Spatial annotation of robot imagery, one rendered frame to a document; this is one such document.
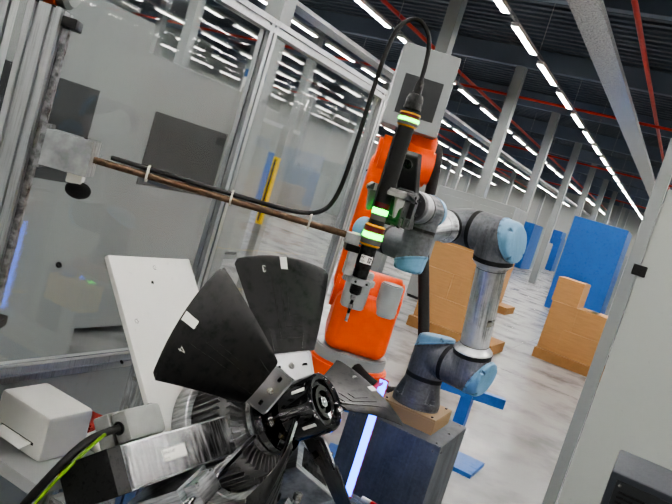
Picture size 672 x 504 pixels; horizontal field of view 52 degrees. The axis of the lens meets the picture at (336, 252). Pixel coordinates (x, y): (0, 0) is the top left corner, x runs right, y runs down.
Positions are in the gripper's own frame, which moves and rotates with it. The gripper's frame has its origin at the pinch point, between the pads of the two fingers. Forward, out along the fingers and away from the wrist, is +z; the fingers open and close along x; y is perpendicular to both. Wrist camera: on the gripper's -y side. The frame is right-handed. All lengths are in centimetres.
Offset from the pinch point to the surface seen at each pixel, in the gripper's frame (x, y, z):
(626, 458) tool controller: -59, 42, -39
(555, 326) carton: 84, 118, -922
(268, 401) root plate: 3.2, 46.0, 13.9
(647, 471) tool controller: -64, 42, -37
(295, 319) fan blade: 10.1, 32.3, -0.1
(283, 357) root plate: 8.0, 39.8, 4.1
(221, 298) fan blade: 10.8, 27.2, 27.7
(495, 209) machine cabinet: 253, -22, -1035
